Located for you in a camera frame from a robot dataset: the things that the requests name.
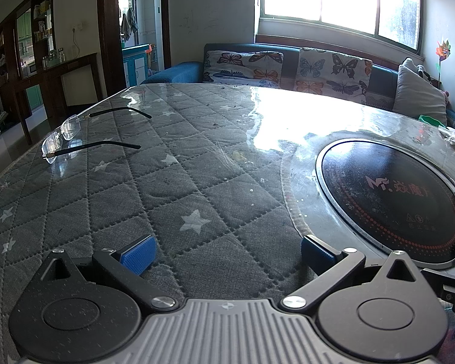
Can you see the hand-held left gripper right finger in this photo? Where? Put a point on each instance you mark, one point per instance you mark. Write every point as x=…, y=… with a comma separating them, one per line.
x=314, y=253

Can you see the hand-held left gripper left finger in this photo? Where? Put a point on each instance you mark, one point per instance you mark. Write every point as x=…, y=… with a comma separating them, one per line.
x=140, y=254

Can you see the round black induction cooktop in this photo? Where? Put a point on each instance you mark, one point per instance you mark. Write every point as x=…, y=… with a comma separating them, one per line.
x=383, y=204

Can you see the rimless eyeglasses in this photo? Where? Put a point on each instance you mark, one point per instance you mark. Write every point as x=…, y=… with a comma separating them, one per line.
x=98, y=144

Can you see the green plastic bowl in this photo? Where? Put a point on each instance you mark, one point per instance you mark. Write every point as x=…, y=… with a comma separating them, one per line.
x=432, y=120

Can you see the butterfly print cushion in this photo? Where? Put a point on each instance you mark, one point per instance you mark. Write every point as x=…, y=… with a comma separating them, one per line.
x=242, y=68
x=331, y=74

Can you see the blue sofa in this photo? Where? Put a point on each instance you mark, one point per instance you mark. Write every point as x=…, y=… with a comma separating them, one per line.
x=174, y=74

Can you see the grey pillow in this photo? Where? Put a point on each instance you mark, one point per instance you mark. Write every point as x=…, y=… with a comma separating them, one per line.
x=417, y=94

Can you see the blue low cabinet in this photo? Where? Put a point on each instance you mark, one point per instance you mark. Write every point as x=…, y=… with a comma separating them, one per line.
x=134, y=64

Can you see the dark wooden cabinet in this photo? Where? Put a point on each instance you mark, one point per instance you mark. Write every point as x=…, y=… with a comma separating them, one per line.
x=60, y=79

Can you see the hanging towels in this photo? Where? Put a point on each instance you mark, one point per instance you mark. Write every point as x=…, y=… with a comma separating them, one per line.
x=129, y=24

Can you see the colourful pinwheel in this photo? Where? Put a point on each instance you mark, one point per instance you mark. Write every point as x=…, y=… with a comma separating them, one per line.
x=442, y=51

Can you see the dark wooden door frame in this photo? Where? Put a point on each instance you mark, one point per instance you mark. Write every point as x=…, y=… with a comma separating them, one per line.
x=108, y=30

